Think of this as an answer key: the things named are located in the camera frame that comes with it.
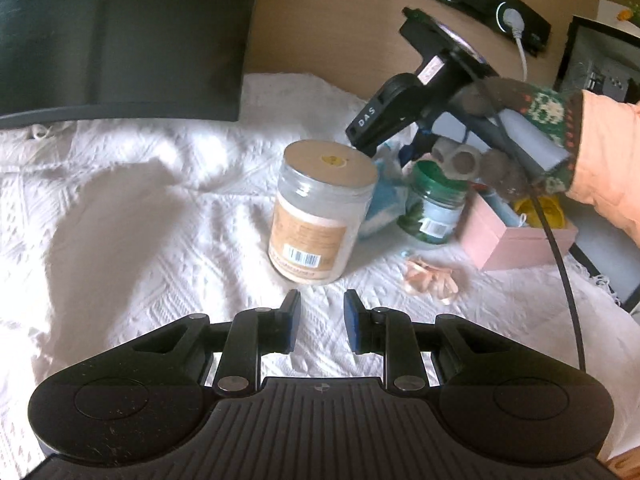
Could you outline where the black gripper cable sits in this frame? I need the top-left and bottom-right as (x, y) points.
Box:
(477, 72), (589, 376)

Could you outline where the green lid glass jar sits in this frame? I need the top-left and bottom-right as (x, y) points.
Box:
(397, 160), (471, 247)

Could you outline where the white knitted cloth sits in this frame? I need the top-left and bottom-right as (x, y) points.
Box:
(0, 72), (640, 463)

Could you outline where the light blue soft packet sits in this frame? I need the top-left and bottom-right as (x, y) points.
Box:
(492, 195), (528, 227)

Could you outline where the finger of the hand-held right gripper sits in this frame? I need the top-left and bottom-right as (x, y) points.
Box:
(398, 126), (442, 162)

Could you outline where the person's right forearm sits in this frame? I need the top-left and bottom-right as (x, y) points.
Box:
(567, 89), (640, 257)

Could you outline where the black monitor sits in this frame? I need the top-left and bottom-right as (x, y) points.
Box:
(0, 0), (267, 132)

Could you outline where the clear jar beige lid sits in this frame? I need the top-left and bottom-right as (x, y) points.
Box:
(267, 140), (379, 287)

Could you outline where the glass panel computer case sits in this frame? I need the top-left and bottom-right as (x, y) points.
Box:
(554, 15), (640, 312)

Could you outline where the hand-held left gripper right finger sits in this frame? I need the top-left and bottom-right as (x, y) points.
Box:
(344, 289), (507, 393)

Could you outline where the person's right hand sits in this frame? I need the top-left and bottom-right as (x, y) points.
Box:
(434, 76), (585, 202)

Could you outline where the white power cable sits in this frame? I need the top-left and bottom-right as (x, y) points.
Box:
(502, 7), (531, 82)

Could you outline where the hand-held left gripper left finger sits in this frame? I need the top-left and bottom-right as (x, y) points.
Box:
(132, 289), (303, 396)

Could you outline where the pink cardboard box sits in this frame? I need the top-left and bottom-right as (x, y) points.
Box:
(459, 191), (580, 272)

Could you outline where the yellow packet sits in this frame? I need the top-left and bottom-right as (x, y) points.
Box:
(514, 196), (567, 229)

